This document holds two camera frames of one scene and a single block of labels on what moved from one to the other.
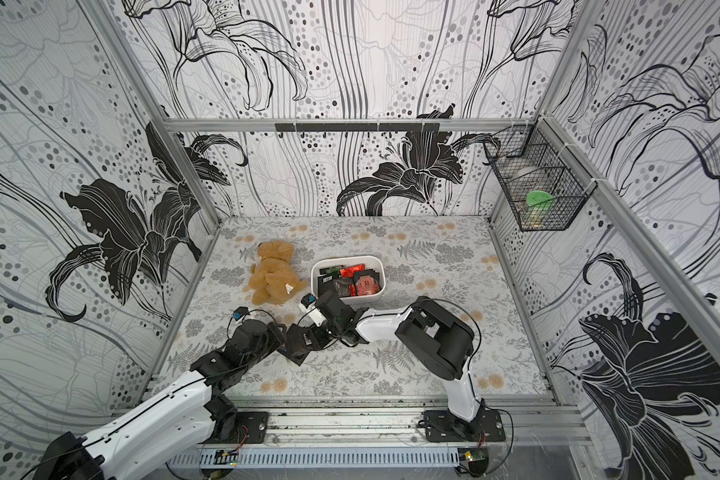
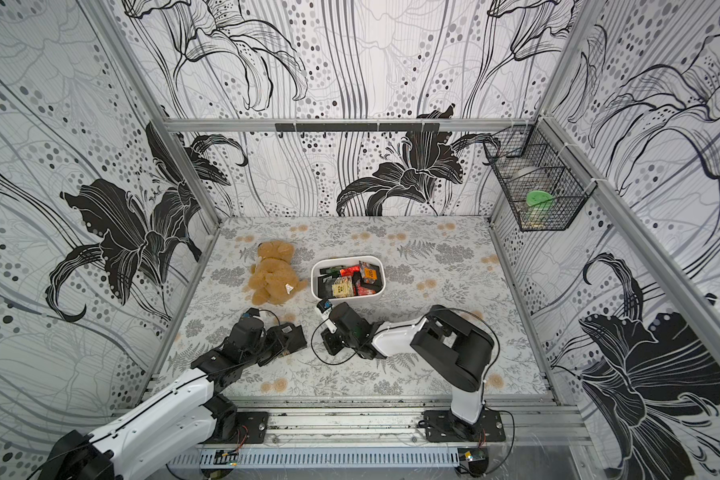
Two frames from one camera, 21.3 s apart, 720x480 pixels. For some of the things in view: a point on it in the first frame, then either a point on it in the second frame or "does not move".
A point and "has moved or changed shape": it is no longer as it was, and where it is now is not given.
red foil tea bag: (349, 272) does not move
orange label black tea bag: (297, 343) has moved or changed shape
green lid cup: (538, 206) does not move
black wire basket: (543, 181) does not move
